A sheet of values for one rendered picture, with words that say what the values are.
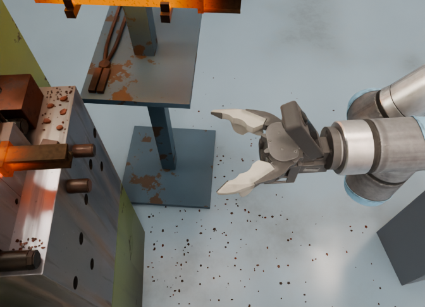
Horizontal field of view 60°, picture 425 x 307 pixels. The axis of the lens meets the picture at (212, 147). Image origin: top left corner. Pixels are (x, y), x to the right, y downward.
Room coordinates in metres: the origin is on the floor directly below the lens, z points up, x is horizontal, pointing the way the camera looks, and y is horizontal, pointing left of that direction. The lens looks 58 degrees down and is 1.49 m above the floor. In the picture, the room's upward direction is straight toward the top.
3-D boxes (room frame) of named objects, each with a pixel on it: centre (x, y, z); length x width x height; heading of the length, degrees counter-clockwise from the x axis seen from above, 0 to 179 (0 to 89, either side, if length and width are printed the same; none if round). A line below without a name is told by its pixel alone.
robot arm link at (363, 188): (0.33, -0.31, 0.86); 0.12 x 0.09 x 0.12; 171
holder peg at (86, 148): (0.38, 0.25, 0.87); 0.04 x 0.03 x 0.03; 93
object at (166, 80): (0.82, 0.20, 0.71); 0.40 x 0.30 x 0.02; 176
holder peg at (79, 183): (0.30, 0.25, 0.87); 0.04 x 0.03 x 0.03; 93
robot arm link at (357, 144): (0.32, -0.22, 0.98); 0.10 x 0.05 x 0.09; 3
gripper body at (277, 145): (0.31, -0.14, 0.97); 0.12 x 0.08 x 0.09; 93
